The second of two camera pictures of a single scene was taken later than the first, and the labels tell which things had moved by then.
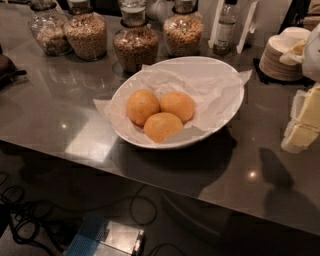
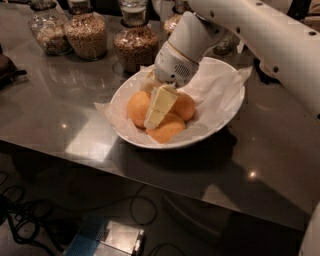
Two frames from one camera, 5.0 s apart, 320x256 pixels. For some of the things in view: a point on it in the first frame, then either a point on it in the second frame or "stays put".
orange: (176, 103) stays put
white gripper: (312, 56) → (170, 67)
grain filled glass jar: (85, 31) stays put
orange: (142, 106) stays put
